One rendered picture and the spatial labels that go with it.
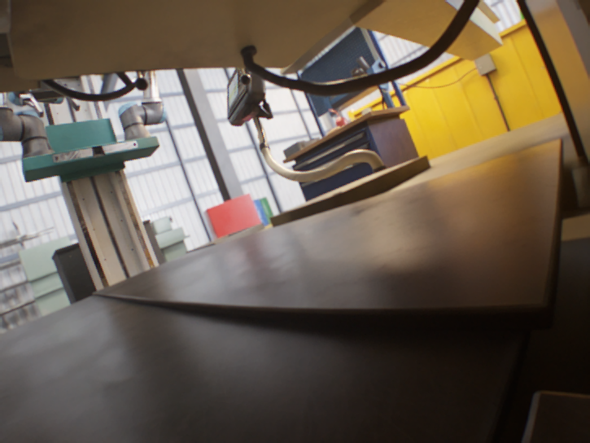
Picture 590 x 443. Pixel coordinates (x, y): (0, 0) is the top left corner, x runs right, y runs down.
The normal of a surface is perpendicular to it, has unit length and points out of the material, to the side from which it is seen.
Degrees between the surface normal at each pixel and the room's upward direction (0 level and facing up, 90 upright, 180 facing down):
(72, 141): 90
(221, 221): 90
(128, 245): 90
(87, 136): 90
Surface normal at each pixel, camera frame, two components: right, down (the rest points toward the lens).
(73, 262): 0.66, -0.24
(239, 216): 0.34, -0.11
